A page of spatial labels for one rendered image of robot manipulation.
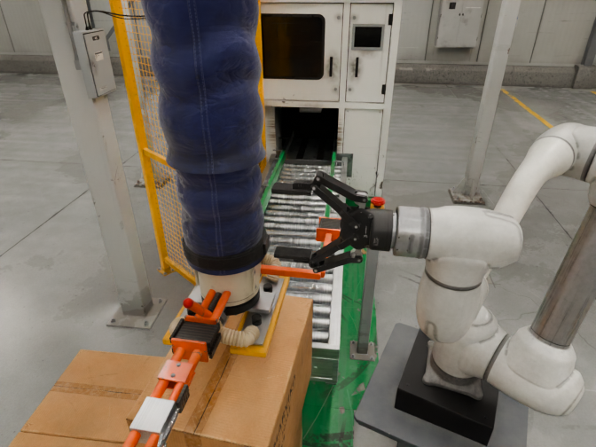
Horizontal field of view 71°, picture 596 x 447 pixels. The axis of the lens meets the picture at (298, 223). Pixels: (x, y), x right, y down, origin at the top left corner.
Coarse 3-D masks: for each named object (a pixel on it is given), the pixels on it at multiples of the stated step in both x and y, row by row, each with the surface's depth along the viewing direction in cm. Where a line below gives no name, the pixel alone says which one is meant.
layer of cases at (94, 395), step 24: (96, 360) 182; (120, 360) 182; (144, 360) 182; (72, 384) 171; (96, 384) 171; (120, 384) 171; (144, 384) 171; (48, 408) 162; (72, 408) 162; (96, 408) 162; (120, 408) 162; (24, 432) 154; (48, 432) 153; (72, 432) 153; (96, 432) 153; (120, 432) 153
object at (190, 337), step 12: (180, 324) 100; (192, 324) 101; (204, 324) 101; (216, 324) 100; (180, 336) 97; (192, 336) 97; (204, 336) 97; (216, 336) 101; (192, 348) 95; (204, 348) 94; (216, 348) 100; (204, 360) 96
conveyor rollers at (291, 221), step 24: (288, 168) 370; (312, 168) 375; (336, 168) 373; (312, 192) 328; (336, 192) 327; (264, 216) 293; (288, 216) 299; (312, 216) 297; (336, 216) 295; (288, 240) 267; (312, 240) 266; (264, 264) 245; (288, 264) 244; (288, 288) 228; (312, 288) 226; (312, 336) 195
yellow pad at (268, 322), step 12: (264, 276) 138; (264, 288) 129; (276, 288) 132; (276, 300) 127; (252, 312) 122; (276, 312) 123; (240, 324) 119; (252, 324) 118; (264, 324) 118; (276, 324) 121; (264, 336) 114; (240, 348) 111; (252, 348) 111; (264, 348) 111
